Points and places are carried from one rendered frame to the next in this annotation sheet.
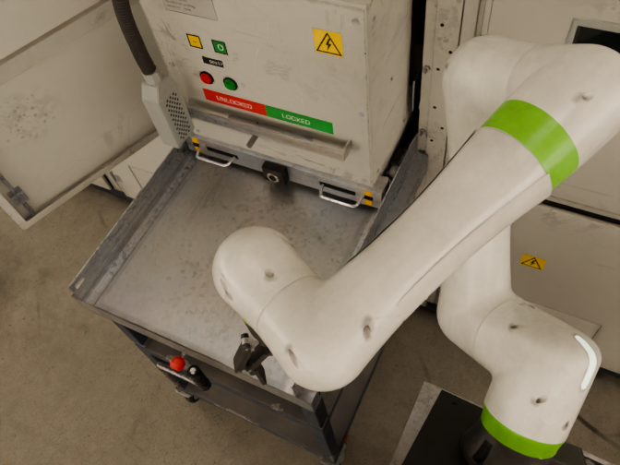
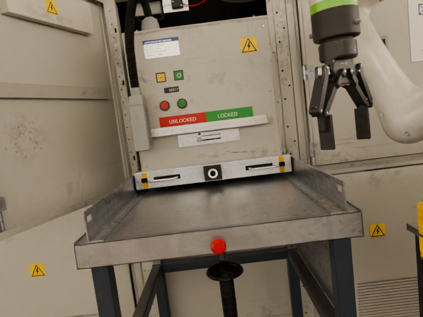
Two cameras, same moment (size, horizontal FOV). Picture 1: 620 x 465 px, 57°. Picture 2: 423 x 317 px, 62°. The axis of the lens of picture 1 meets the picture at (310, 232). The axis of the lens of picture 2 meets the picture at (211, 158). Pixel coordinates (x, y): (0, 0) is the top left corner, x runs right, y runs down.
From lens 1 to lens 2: 1.15 m
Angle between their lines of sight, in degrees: 57
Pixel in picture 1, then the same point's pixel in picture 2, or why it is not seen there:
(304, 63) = (233, 65)
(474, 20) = (297, 62)
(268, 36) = (212, 54)
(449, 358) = not seen: outside the picture
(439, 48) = (283, 85)
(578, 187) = (378, 145)
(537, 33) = not seen: hidden behind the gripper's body
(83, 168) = (48, 207)
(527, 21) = not seen: hidden behind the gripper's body
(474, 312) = (415, 90)
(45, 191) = (16, 216)
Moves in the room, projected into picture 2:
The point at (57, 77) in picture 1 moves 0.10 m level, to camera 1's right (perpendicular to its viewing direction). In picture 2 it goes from (51, 119) to (84, 116)
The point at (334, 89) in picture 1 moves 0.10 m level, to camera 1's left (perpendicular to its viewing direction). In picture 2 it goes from (252, 77) to (230, 78)
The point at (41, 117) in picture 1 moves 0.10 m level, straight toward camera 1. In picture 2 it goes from (33, 143) to (56, 141)
